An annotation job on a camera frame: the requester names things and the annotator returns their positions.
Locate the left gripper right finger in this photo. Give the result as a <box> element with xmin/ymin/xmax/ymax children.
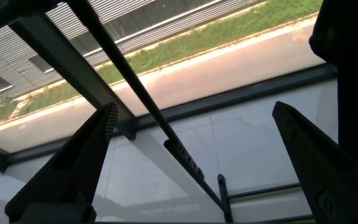
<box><xmin>272</xmin><ymin>101</ymin><xmax>358</xmax><ymax>224</ymax></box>

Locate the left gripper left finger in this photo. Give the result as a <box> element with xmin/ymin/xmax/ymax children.
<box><xmin>4</xmin><ymin>101</ymin><xmax>119</xmax><ymax>223</ymax></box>

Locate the black garment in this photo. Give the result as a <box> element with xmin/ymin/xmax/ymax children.
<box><xmin>308</xmin><ymin>0</ymin><xmax>358</xmax><ymax>177</ymax></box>

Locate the black clothes rack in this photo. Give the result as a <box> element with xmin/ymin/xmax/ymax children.
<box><xmin>0</xmin><ymin>0</ymin><xmax>315</xmax><ymax>223</ymax></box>

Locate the window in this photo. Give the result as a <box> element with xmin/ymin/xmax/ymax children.
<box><xmin>0</xmin><ymin>0</ymin><xmax>339</xmax><ymax>174</ymax></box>

